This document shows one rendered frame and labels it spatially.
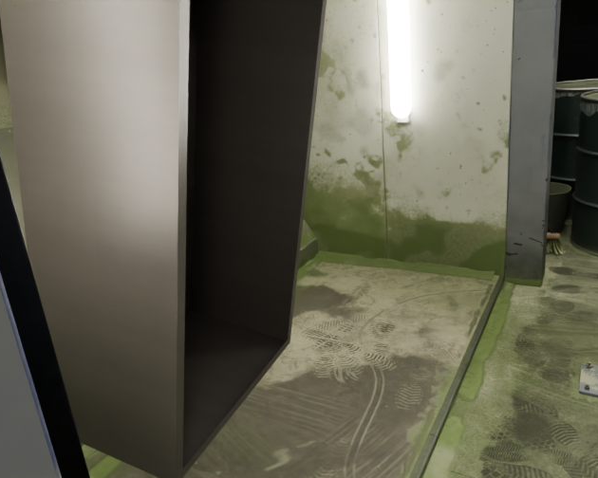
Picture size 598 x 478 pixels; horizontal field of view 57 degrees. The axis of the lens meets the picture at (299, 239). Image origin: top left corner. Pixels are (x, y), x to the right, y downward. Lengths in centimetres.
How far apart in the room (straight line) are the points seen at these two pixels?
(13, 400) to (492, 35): 273
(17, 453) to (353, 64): 289
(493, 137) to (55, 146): 226
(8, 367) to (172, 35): 65
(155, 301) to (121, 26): 46
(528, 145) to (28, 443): 274
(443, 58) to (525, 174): 70
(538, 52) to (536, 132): 36
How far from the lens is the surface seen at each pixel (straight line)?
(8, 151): 249
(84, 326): 119
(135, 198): 97
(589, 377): 242
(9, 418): 30
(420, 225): 313
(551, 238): 358
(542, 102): 287
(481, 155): 295
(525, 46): 286
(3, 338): 29
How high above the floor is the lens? 131
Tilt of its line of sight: 19 degrees down
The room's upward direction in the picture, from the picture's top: 6 degrees counter-clockwise
